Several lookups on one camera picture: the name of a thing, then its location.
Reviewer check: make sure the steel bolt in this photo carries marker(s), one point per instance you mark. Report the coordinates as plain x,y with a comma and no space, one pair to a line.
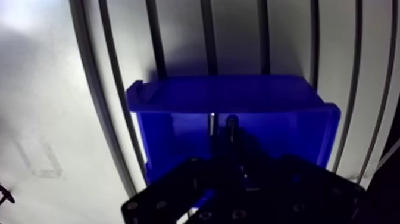
212,122

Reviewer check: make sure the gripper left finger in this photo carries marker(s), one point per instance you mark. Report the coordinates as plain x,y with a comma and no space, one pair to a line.
175,190

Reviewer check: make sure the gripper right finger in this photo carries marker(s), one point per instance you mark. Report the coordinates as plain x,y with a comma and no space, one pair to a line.
306,187

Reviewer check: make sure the blue bin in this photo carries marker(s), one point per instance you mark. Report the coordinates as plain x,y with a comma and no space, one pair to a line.
281,131

